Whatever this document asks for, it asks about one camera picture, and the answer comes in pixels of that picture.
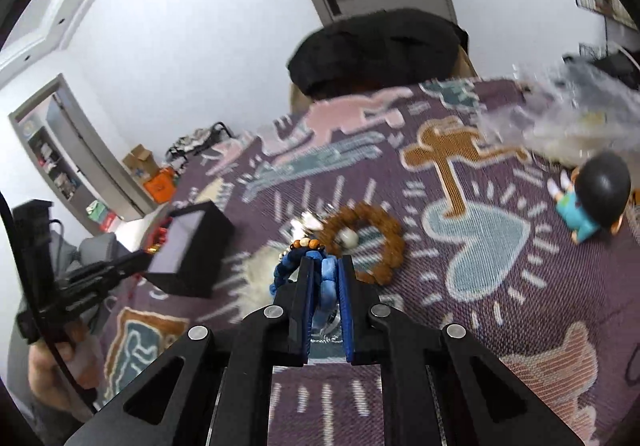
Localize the clear plastic bags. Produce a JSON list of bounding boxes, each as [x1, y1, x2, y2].
[[475, 60, 640, 167]]

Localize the purple printed blanket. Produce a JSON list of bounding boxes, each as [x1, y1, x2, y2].
[[95, 78, 640, 446]]

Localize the black jewelry box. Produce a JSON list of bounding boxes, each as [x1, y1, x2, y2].
[[145, 200, 236, 299]]

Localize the built-in wall shelf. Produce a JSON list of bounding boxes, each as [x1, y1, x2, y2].
[[7, 73, 157, 237]]

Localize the black shoe rack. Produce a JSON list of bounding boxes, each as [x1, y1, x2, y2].
[[162, 122, 237, 173]]

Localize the black bag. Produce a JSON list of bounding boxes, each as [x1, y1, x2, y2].
[[562, 47, 640, 90]]

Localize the white butterfly hair clip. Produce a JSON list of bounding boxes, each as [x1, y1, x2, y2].
[[289, 210, 329, 235]]

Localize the blue bead bracelet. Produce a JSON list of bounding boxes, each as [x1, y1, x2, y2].
[[270, 237, 342, 333]]

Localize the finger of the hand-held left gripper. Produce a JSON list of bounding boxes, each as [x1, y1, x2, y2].
[[102, 248, 167, 289]]

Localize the black-haired toy figurine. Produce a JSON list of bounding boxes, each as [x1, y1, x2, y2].
[[547, 151, 632, 245]]

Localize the brown bead bracelet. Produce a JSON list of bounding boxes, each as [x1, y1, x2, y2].
[[320, 205, 409, 285]]

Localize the orange box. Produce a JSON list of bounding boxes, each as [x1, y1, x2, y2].
[[145, 168, 179, 205]]

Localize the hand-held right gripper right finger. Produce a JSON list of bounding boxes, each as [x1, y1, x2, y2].
[[339, 256, 586, 446]]

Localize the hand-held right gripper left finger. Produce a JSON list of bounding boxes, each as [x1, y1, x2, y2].
[[62, 256, 316, 446]]

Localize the black cloth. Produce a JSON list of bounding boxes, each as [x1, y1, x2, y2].
[[287, 8, 469, 100]]

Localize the person's left hand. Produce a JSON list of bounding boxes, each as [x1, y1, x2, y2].
[[26, 318, 102, 413]]

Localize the cardboard box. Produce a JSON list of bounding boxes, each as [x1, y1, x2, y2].
[[122, 144, 162, 183]]

